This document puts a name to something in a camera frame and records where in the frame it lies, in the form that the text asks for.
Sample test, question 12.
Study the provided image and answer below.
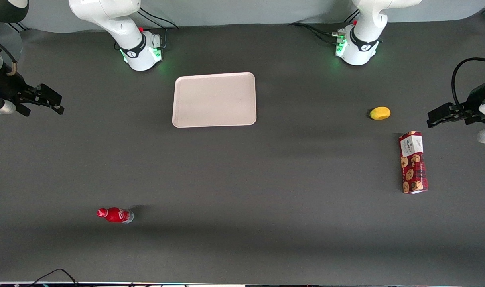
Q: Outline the black round object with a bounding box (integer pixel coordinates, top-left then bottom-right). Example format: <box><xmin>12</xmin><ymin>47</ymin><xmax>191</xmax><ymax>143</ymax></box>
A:
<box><xmin>0</xmin><ymin>0</ymin><xmax>29</xmax><ymax>23</ymax></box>

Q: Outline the red tartan cookie box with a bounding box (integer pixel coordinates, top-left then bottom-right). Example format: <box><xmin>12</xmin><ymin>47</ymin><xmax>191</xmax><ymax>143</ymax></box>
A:
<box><xmin>398</xmin><ymin>131</ymin><xmax>429</xmax><ymax>195</ymax></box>

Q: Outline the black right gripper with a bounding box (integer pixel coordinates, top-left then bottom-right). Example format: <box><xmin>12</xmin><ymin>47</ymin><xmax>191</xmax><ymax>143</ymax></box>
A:
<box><xmin>0</xmin><ymin>66</ymin><xmax>65</xmax><ymax>117</ymax></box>

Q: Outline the yellow lemon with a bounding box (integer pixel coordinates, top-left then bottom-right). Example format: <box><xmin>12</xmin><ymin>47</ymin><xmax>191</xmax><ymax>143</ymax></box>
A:
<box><xmin>369</xmin><ymin>106</ymin><xmax>391</xmax><ymax>121</ymax></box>

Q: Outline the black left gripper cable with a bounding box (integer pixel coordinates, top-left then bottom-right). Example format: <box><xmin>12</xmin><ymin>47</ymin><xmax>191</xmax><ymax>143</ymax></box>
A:
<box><xmin>451</xmin><ymin>57</ymin><xmax>485</xmax><ymax>109</ymax></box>

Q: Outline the red coke bottle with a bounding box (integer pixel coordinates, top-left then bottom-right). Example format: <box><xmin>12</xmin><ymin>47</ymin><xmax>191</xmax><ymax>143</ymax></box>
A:
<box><xmin>97</xmin><ymin>207</ymin><xmax>134</xmax><ymax>224</ymax></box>

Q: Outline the black cable at table edge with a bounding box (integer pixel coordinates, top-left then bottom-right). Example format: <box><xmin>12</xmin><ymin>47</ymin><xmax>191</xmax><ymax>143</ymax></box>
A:
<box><xmin>27</xmin><ymin>268</ymin><xmax>80</xmax><ymax>287</ymax></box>

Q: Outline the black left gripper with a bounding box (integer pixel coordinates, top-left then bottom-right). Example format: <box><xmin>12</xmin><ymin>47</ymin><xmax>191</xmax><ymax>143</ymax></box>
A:
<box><xmin>427</xmin><ymin>80</ymin><xmax>485</xmax><ymax>128</ymax></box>

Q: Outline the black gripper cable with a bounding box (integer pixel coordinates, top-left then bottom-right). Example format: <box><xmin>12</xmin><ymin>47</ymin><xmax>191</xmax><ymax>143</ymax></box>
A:
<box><xmin>0</xmin><ymin>32</ymin><xmax>18</xmax><ymax>76</ymax></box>
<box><xmin>451</xmin><ymin>57</ymin><xmax>485</xmax><ymax>109</ymax></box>

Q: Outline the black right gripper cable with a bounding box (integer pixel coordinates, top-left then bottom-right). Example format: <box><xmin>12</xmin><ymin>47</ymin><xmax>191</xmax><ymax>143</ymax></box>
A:
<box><xmin>0</xmin><ymin>32</ymin><xmax>18</xmax><ymax>76</ymax></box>

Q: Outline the black arm base cable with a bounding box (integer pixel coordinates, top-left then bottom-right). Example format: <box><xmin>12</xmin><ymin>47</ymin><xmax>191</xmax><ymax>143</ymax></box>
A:
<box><xmin>288</xmin><ymin>22</ymin><xmax>347</xmax><ymax>46</ymax></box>
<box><xmin>138</xmin><ymin>7</ymin><xmax>180</xmax><ymax>51</ymax></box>

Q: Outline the pale pink plastic tray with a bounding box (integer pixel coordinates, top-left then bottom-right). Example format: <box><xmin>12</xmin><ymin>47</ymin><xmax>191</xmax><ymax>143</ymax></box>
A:
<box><xmin>172</xmin><ymin>72</ymin><xmax>257</xmax><ymax>128</ymax></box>

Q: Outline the black left arm base cable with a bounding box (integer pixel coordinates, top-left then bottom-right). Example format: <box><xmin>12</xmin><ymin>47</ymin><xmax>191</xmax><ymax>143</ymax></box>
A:
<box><xmin>288</xmin><ymin>22</ymin><xmax>347</xmax><ymax>46</ymax></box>

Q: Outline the black right arm base cable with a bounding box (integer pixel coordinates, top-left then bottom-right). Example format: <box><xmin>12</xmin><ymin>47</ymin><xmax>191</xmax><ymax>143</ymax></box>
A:
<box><xmin>138</xmin><ymin>7</ymin><xmax>180</xmax><ymax>51</ymax></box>

